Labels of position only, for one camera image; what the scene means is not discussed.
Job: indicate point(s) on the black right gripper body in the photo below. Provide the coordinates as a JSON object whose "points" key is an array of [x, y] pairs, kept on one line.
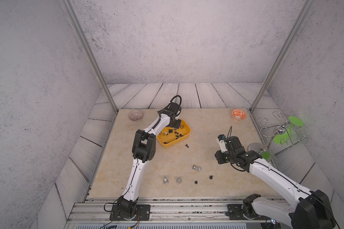
{"points": [[225, 157]]}

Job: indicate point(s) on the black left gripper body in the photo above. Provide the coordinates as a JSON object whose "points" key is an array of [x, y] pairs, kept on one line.
{"points": [[176, 124]]}

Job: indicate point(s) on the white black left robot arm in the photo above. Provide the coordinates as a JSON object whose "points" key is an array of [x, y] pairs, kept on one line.
{"points": [[143, 151]]}

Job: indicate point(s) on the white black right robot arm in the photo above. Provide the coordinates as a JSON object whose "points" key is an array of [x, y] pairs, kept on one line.
{"points": [[304, 209]]}

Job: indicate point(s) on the yellow plastic storage box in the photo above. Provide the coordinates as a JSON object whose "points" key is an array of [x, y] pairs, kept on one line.
{"points": [[172, 139]]}

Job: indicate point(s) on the silver chess piece left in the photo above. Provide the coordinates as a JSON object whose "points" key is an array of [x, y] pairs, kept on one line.
{"points": [[165, 181]]}

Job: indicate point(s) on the orange patterned ceramic bowl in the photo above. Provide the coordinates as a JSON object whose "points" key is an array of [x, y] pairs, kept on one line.
{"points": [[238, 114]]}

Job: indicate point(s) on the purple patterned glass bowl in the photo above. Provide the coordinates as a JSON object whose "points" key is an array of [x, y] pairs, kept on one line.
{"points": [[136, 115]]}

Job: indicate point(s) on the green disc metal stand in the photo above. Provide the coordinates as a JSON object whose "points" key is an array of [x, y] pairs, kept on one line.
{"points": [[268, 155]]}

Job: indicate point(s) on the metal wire rack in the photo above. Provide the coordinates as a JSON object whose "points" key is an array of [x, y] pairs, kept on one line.
{"points": [[282, 133]]}

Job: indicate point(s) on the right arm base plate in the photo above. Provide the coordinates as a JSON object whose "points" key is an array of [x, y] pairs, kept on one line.
{"points": [[238, 212]]}

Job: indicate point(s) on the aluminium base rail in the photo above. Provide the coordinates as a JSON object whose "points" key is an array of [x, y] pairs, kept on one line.
{"points": [[184, 213]]}

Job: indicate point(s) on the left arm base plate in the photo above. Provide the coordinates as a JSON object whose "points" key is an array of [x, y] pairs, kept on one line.
{"points": [[134, 213]]}

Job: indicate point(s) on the left aluminium frame post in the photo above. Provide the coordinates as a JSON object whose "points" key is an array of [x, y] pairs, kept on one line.
{"points": [[68, 8]]}

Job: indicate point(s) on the aluminium frame post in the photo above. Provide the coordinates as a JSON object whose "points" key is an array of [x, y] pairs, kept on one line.
{"points": [[68, 8], [294, 31]]}

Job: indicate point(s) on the right aluminium frame post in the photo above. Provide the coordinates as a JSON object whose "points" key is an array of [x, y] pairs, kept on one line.
{"points": [[294, 31]]}

